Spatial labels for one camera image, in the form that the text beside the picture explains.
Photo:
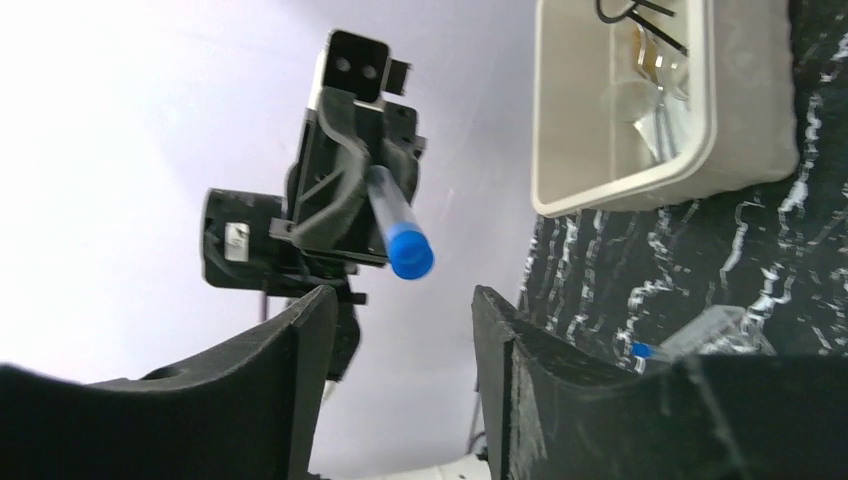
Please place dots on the clear plastic funnel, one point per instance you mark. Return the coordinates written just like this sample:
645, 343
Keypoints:
660, 118

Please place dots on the black wire ring stand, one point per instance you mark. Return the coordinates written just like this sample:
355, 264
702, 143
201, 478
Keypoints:
633, 11

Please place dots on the beige plastic bin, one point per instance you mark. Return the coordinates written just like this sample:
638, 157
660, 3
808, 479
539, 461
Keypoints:
737, 79

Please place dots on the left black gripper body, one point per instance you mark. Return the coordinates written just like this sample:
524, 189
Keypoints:
329, 213

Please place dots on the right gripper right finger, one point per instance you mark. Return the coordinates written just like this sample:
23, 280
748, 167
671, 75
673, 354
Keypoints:
552, 411

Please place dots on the blue capped plastic tube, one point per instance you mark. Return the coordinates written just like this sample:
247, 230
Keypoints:
643, 351

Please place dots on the clear well plate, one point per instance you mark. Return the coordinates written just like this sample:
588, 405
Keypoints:
719, 329

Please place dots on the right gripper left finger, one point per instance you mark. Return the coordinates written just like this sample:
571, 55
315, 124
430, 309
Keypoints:
244, 409

